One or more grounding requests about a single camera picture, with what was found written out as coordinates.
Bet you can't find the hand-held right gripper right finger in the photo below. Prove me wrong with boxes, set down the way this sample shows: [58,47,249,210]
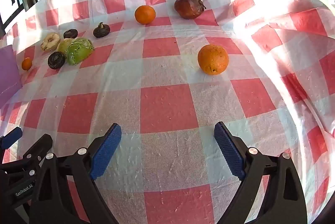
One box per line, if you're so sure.
[214,121,308,224]

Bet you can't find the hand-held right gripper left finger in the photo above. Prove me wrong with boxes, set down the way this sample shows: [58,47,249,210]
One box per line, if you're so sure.
[29,123,122,224]

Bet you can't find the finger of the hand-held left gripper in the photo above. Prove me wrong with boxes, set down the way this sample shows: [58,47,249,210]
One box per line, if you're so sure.
[0,134,53,175]
[0,127,23,151]

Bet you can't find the purple cardboard box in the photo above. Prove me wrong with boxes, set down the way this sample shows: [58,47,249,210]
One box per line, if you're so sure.
[0,45,23,100]

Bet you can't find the black round disc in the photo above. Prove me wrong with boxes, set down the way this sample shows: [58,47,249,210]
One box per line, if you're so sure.
[48,51,66,70]

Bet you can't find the plastic-wrapped pomelo half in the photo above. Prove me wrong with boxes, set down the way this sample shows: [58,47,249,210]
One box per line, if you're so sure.
[66,38,95,66]

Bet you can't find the tiny orange kumquat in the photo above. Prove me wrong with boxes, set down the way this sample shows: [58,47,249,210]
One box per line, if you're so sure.
[21,57,33,71]

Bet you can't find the red white checkered tablecloth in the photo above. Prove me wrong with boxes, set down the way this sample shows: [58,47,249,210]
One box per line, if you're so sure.
[0,0,335,224]

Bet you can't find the large orange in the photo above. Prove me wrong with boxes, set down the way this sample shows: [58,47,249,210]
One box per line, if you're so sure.
[197,44,229,75]

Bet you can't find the browned cut apple half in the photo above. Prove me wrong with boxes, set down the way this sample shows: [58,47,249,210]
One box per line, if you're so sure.
[40,32,61,52]

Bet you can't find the yellow-green round fruit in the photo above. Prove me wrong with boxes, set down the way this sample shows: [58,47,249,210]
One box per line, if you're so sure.
[57,38,75,55]

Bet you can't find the medium orange tangerine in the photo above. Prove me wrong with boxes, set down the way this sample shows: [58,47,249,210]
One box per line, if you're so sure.
[134,5,156,25]

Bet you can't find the dark red wrinkled fruit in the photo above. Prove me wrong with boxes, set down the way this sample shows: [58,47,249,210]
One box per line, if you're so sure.
[174,0,207,20]

